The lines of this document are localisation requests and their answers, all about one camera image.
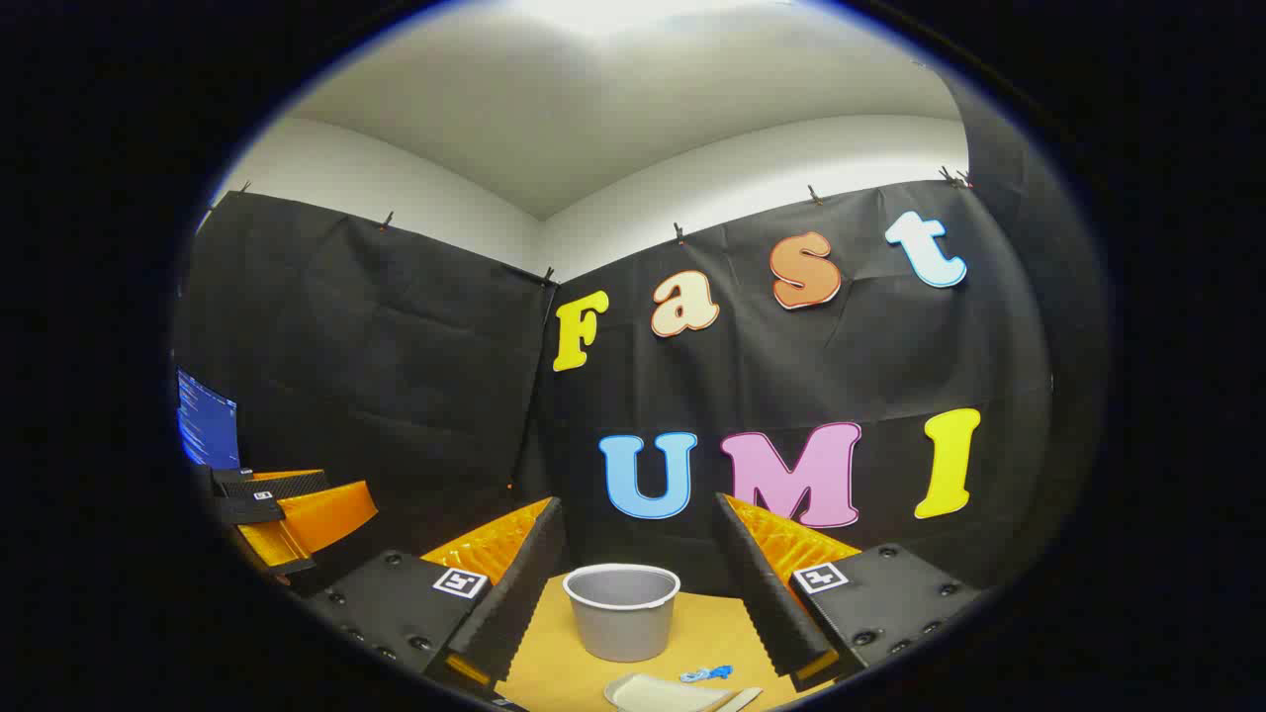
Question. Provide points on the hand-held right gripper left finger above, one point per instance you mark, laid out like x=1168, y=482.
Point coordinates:
x=514, y=603

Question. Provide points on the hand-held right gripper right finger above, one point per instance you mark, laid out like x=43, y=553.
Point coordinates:
x=767, y=613

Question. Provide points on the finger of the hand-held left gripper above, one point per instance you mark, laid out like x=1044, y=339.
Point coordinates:
x=292, y=485
x=247, y=510

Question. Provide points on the dark blue paper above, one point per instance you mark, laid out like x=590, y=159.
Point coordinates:
x=719, y=672

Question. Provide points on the light blue paper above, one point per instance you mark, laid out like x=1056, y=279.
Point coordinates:
x=692, y=676

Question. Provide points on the grey plastic garbage bin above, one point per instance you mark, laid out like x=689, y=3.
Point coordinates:
x=621, y=623

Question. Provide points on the grey plastic dustpan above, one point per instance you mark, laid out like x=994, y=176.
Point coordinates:
x=663, y=694

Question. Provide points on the wooden desktop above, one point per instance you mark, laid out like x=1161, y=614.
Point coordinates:
x=712, y=633

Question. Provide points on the computer monitor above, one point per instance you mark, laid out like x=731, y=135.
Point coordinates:
x=208, y=420

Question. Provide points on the black backdrop cloth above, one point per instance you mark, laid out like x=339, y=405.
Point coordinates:
x=396, y=376

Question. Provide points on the ceiling light panel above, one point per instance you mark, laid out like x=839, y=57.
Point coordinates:
x=643, y=12

